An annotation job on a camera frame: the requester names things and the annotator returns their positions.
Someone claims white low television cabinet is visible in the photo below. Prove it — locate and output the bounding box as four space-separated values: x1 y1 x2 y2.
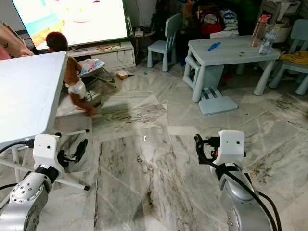
38 41 137 72

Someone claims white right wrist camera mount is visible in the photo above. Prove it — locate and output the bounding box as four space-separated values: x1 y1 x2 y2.
216 130 245 167

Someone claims pale blue children's table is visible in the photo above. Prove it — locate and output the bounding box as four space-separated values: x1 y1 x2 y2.
182 35 282 103

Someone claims blue and white bag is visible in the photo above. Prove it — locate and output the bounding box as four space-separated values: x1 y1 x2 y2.
218 8 239 34

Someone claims clear plastic water bottle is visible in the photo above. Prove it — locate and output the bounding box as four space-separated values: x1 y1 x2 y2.
258 27 278 55

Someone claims baby bouncer seat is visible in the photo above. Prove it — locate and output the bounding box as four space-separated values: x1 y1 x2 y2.
79 58 117 90

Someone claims pale blue children's chair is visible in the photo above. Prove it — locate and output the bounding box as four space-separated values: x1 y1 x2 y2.
268 19 308 95
146 13 183 73

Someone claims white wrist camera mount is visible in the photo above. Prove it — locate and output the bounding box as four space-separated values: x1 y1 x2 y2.
216 130 245 167
32 133 66 172

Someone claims white metal table leg frame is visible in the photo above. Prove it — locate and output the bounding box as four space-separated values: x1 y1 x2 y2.
0 128 91 192

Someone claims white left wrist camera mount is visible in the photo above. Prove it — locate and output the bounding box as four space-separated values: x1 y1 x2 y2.
32 133 66 172

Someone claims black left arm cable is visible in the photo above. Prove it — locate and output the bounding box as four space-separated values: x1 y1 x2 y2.
0 138 37 155

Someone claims small round wooden side table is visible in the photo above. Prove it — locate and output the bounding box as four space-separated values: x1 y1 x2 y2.
127 28 155 54

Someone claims pink drinking bottle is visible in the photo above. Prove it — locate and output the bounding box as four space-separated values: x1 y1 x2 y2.
250 14 272 48

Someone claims large flat television screen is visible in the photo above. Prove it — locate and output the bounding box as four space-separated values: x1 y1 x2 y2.
12 0 130 51

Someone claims yellow cloth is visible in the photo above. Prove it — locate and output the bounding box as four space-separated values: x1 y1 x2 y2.
280 50 308 66

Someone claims white folding table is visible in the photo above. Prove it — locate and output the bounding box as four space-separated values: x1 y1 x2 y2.
0 51 68 145

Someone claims red backpack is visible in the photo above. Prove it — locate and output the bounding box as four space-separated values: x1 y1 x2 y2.
199 8 222 36

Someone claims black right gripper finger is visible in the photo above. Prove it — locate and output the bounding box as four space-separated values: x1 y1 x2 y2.
194 134 206 162

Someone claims toddler in a nappy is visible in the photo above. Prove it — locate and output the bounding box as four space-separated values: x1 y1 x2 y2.
46 31 100 118

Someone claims pale blue step stool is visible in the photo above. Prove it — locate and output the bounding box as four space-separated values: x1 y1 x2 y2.
198 86 239 116

